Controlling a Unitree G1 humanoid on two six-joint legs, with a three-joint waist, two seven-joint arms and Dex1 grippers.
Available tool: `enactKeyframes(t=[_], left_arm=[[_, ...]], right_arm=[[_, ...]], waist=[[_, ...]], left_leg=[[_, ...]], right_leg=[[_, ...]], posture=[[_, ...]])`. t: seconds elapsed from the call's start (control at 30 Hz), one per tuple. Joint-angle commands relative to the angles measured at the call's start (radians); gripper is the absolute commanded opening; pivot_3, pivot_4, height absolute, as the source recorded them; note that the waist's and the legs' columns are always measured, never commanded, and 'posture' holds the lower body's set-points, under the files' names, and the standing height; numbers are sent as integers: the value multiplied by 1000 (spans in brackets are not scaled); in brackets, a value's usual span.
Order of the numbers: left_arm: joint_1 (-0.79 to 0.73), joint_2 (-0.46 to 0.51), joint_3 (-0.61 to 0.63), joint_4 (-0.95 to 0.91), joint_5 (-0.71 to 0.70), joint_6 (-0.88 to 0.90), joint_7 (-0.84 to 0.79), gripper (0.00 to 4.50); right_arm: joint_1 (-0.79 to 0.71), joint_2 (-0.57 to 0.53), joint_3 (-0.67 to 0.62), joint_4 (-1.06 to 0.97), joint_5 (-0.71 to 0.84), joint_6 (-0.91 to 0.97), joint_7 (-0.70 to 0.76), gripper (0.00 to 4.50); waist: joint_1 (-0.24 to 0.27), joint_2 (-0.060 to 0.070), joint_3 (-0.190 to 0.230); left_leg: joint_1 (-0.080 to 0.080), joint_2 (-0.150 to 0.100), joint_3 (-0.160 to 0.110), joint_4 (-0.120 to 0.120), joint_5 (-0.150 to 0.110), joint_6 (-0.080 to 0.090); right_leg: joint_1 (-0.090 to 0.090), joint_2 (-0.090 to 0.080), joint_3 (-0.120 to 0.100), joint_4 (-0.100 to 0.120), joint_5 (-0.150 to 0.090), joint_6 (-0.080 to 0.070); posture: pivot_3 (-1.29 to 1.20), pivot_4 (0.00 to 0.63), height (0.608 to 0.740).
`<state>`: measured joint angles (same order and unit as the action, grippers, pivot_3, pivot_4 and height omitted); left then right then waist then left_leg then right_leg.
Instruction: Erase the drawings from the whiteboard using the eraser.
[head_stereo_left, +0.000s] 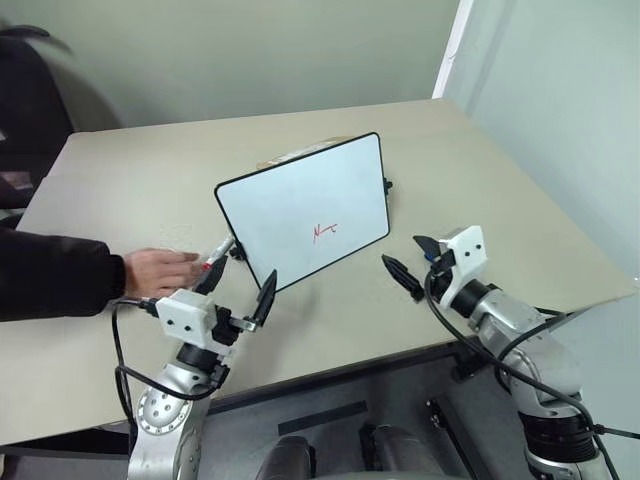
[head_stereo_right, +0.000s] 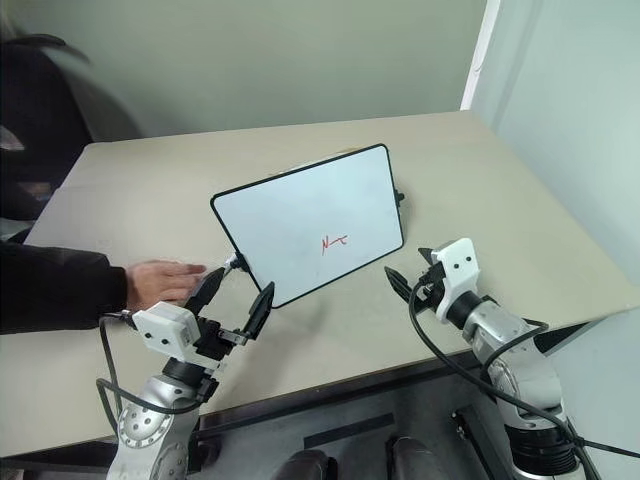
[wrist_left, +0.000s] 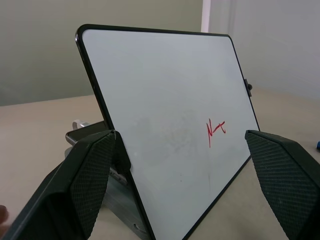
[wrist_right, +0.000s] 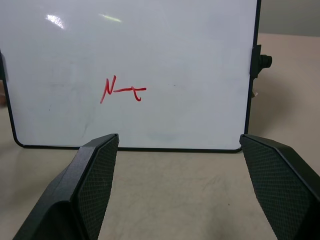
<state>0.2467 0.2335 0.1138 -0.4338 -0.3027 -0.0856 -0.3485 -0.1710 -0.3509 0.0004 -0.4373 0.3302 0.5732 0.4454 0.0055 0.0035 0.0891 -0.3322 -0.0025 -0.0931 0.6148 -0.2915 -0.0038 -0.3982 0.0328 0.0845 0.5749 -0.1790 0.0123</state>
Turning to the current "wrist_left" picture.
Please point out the blue object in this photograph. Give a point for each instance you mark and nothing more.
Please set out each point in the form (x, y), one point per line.
(318, 146)

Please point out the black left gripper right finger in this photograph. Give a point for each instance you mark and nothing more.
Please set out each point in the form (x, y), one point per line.
(282, 175)

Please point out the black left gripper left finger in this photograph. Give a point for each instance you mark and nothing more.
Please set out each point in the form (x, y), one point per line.
(75, 180)

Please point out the black clip on board frame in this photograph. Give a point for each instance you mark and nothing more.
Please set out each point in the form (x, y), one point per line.
(249, 86)

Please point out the grey board stand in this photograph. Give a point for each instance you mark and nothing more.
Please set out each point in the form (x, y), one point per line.
(122, 200)

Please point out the white board with black frame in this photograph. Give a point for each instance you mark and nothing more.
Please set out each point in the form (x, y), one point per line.
(165, 120)

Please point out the silver metal bracket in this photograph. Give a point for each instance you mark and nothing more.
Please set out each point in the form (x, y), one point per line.
(85, 130)

